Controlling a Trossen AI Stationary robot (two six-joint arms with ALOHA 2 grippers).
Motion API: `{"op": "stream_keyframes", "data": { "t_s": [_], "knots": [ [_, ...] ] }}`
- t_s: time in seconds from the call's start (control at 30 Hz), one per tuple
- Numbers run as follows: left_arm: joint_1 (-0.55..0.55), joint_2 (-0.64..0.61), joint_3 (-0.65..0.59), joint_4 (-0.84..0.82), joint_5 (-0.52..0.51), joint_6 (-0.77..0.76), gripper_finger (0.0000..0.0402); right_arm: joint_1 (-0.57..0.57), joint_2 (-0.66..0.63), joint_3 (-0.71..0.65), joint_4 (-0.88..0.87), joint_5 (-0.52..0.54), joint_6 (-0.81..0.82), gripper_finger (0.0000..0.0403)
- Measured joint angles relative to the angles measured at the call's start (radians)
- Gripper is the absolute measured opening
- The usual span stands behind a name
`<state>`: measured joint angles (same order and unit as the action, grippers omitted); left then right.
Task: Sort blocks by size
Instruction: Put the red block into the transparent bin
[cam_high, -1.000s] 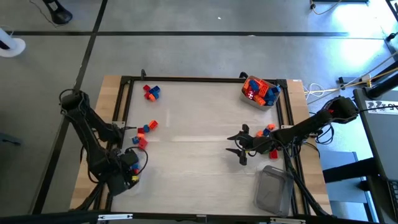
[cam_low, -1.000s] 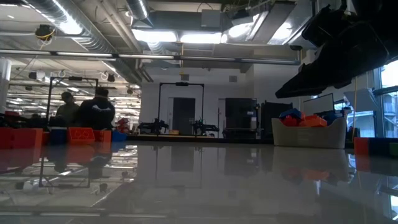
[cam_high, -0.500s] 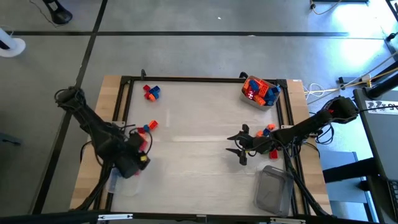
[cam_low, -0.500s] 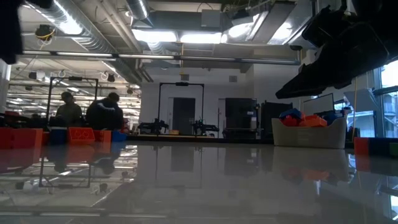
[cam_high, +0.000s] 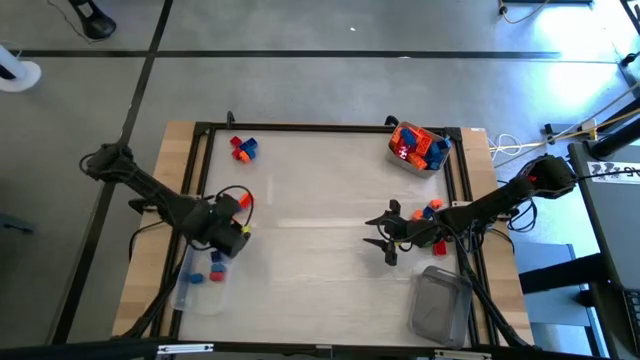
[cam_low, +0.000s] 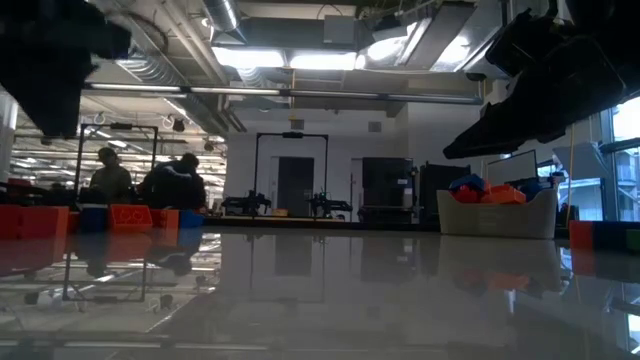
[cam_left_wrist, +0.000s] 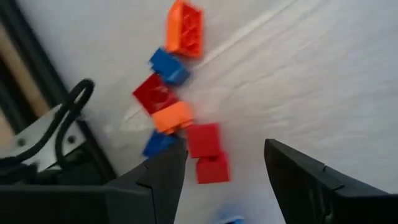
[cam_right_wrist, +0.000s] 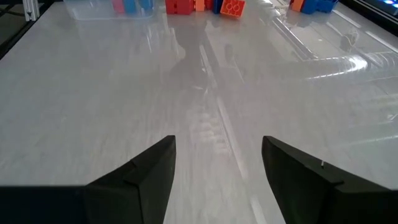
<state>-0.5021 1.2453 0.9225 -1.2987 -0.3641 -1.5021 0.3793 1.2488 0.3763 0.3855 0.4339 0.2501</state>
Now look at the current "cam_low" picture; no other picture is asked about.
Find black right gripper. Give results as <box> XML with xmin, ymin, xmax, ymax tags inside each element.
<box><xmin>443</xmin><ymin>12</ymin><xmax>626</xmax><ymax>160</ymax></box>

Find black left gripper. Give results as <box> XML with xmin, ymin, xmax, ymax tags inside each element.
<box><xmin>0</xmin><ymin>47</ymin><xmax>99</xmax><ymax>140</ymax></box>

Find large orange building block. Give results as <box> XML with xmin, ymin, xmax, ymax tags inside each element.
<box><xmin>480</xmin><ymin>182</ymin><xmax>528</xmax><ymax>205</ymax></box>
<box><xmin>108</xmin><ymin>203</ymin><xmax>154</xmax><ymax>234</ymax></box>

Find large red building block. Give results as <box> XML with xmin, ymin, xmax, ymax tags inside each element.
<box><xmin>452</xmin><ymin>184</ymin><xmax>490</xmax><ymax>204</ymax></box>

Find small orange building block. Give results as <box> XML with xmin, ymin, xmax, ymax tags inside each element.
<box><xmin>568</xmin><ymin>220</ymin><xmax>595</xmax><ymax>251</ymax></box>
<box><xmin>19</xmin><ymin>205</ymin><xmax>70</xmax><ymax>240</ymax></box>

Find small blue building block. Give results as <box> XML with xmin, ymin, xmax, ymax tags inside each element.
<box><xmin>79</xmin><ymin>205</ymin><xmax>110</xmax><ymax>234</ymax></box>
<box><xmin>592</xmin><ymin>220</ymin><xmax>630</xmax><ymax>252</ymax></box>

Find white board on stand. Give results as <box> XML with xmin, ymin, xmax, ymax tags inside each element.
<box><xmin>487</xmin><ymin>148</ymin><xmax>540</xmax><ymax>187</ymax></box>

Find white angled shade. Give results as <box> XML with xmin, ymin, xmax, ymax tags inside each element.
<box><xmin>551</xmin><ymin>141</ymin><xmax>610</xmax><ymax>182</ymax></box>

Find black monitor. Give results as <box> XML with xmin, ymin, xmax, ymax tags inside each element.
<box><xmin>418</xmin><ymin>162</ymin><xmax>474</xmax><ymax>226</ymax></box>

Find white plastic bin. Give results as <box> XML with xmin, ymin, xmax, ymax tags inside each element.
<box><xmin>437</xmin><ymin>188</ymin><xmax>559</xmax><ymax>240</ymax></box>

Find silver ceiling air unit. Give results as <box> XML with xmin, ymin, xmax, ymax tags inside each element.
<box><xmin>430</xmin><ymin>0</ymin><xmax>511</xmax><ymax>81</ymax></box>

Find person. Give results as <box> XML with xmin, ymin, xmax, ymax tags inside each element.
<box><xmin>137</xmin><ymin>152</ymin><xmax>208</xmax><ymax>211</ymax></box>
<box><xmin>88</xmin><ymin>146</ymin><xmax>134</xmax><ymax>205</ymax></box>

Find grey ceiling box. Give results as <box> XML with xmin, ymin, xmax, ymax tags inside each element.
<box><xmin>322</xmin><ymin>13</ymin><xmax>359</xmax><ymax>46</ymax></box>

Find long grey ceiling pipe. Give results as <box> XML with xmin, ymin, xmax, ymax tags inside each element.
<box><xmin>82</xmin><ymin>81</ymin><xmax>485</xmax><ymax>105</ymax></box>

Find dark grey door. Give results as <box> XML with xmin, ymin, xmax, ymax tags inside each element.
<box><xmin>276</xmin><ymin>156</ymin><xmax>316</xmax><ymax>218</ymax></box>

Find bright ceiling light panel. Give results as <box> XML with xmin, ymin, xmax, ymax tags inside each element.
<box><xmin>211</xmin><ymin>46</ymin><xmax>361</xmax><ymax>71</ymax></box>

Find black frame stand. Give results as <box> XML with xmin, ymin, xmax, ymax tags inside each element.
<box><xmin>73</xmin><ymin>122</ymin><xmax>160</xmax><ymax>201</ymax></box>
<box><xmin>253</xmin><ymin>131</ymin><xmax>330</xmax><ymax>216</ymax></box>

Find yellow hanging cord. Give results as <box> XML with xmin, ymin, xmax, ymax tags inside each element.
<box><xmin>566</xmin><ymin>124</ymin><xmax>577</xmax><ymax>222</ymax></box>

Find black window frame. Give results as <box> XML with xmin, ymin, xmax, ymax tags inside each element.
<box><xmin>597</xmin><ymin>94</ymin><xmax>640</xmax><ymax>222</ymax></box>

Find silver round ceiling duct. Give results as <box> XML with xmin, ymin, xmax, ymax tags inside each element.
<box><xmin>114</xmin><ymin>12</ymin><xmax>234</xmax><ymax>136</ymax></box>
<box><xmin>201</xmin><ymin>0</ymin><xmax>242</xmax><ymax>32</ymax></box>

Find black aluminium table frame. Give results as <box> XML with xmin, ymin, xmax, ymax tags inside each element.
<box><xmin>202</xmin><ymin>215</ymin><xmax>571</xmax><ymax>239</ymax></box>

